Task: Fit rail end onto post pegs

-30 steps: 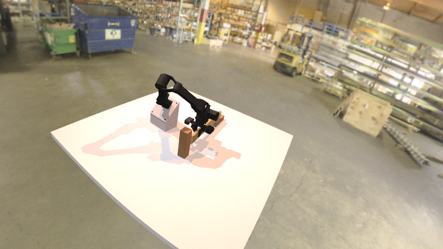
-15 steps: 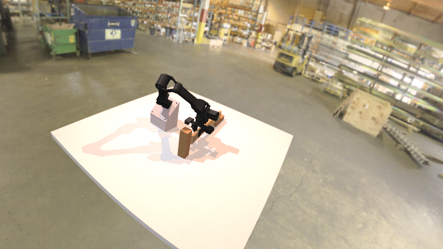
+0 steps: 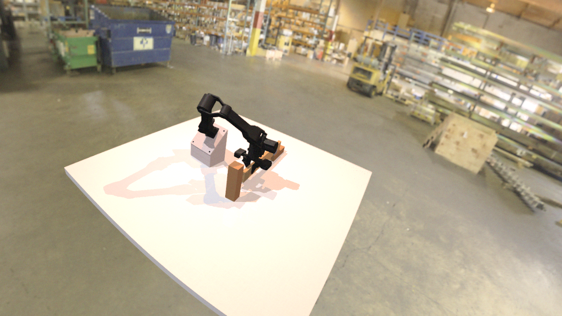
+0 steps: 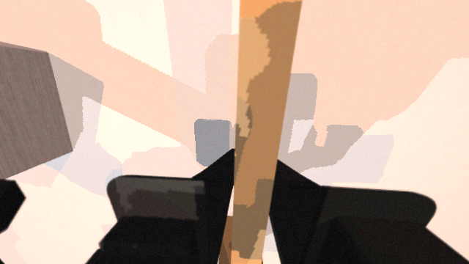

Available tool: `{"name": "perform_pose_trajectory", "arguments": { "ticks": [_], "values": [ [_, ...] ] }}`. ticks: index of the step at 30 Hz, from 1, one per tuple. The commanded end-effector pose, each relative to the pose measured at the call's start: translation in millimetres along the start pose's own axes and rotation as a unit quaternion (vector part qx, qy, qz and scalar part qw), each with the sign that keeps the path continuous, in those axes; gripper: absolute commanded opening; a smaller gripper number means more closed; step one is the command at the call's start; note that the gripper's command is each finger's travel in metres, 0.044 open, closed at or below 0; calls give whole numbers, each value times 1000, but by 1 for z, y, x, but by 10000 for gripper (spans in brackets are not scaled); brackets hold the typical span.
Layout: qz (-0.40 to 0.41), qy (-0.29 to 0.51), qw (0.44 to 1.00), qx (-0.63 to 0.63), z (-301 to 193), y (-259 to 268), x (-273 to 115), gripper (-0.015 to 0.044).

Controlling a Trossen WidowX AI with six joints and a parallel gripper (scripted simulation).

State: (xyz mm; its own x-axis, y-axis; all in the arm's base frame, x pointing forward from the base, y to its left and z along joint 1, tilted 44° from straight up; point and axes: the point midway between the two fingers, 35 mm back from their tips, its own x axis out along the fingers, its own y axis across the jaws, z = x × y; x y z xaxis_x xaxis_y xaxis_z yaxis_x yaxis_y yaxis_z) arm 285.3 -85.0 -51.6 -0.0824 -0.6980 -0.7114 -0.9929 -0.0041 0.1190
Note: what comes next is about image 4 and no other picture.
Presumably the long tan bar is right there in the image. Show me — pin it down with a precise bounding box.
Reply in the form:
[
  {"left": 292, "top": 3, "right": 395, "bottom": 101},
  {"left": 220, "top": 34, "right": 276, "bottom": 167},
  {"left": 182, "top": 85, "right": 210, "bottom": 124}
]
[{"left": 231, "top": 0, "right": 303, "bottom": 264}]

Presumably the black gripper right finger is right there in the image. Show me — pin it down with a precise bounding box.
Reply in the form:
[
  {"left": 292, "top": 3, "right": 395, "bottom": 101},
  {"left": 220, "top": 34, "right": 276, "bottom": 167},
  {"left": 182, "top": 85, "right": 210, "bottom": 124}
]
[{"left": 269, "top": 160, "right": 437, "bottom": 264}]

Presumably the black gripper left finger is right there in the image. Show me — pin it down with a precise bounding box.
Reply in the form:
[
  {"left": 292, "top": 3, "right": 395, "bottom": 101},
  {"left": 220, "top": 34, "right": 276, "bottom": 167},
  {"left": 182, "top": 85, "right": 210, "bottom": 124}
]
[{"left": 106, "top": 149, "right": 235, "bottom": 264}]

